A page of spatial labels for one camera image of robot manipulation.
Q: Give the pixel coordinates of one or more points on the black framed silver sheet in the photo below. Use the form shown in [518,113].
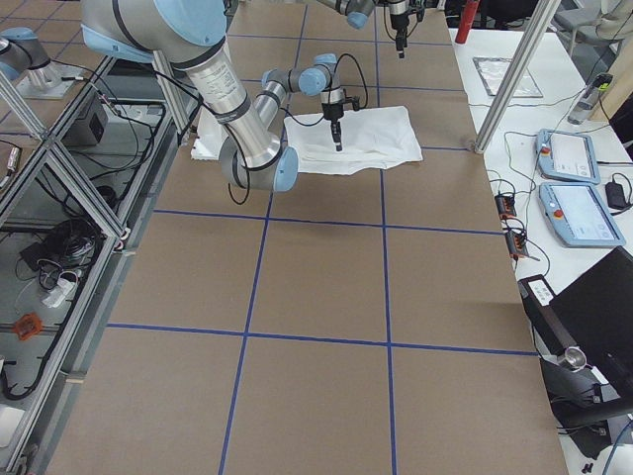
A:
[492,71]

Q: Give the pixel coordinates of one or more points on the black laptop computer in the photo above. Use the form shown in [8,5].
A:
[594,314]

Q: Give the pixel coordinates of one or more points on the far blue teach pendant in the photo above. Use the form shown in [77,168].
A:
[566,156]

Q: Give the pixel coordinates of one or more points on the orange black electronics module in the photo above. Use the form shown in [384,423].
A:
[515,243]
[505,206]

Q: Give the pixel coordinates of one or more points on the blue teach pendant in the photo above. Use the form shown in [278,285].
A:
[566,156]
[578,216]

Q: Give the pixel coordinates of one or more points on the black power adapter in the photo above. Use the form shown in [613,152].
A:
[615,196]

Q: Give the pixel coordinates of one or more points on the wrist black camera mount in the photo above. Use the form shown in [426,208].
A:
[353,101]
[417,8]

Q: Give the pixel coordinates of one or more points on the white printed t-shirt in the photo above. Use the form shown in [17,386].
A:
[375,138]

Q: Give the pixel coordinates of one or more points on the orange connector part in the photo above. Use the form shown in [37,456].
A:
[27,326]

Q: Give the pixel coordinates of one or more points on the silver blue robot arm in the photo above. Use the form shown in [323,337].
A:
[397,12]
[192,35]

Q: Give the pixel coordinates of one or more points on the near blue teach pendant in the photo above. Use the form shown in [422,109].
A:
[578,216]

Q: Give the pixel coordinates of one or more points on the aluminium frame post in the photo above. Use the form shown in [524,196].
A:
[530,40]

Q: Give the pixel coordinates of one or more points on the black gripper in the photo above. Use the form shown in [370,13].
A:
[398,22]
[331,112]

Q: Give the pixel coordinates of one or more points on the red cylinder bottle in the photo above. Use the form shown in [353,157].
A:
[467,19]

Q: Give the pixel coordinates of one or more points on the white central pedestal column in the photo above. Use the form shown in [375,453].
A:
[210,137]

